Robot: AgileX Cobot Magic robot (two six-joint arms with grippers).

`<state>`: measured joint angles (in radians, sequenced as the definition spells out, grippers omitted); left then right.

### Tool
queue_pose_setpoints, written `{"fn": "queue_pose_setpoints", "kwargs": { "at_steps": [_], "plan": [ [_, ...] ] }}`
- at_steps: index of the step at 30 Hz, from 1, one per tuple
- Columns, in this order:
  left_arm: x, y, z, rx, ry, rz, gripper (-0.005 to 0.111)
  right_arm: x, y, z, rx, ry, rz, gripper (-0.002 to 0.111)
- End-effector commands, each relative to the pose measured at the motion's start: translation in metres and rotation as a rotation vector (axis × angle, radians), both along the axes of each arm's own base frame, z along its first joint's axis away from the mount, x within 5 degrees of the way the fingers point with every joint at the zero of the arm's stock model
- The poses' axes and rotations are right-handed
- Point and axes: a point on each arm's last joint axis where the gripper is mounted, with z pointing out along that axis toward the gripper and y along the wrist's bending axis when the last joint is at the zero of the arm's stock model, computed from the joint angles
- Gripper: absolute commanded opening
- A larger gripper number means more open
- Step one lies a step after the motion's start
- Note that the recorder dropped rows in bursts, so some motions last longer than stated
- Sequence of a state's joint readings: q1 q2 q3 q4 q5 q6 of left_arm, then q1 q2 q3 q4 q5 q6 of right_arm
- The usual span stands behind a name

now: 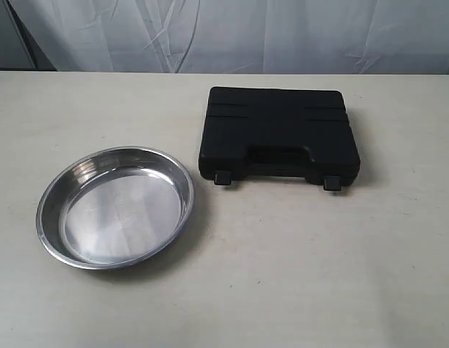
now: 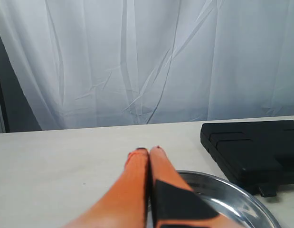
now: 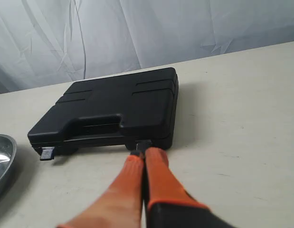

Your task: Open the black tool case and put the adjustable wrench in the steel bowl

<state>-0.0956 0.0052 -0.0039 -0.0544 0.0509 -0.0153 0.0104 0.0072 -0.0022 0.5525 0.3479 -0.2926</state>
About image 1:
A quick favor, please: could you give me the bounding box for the black plastic tool case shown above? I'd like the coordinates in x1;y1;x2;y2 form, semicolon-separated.
198;86;361;191

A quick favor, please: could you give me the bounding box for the round stainless steel pan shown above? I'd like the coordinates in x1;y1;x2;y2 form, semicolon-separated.
36;146;195;270

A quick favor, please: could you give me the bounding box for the white wrinkled backdrop curtain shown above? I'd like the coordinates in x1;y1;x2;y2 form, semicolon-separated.
0;1;449;74

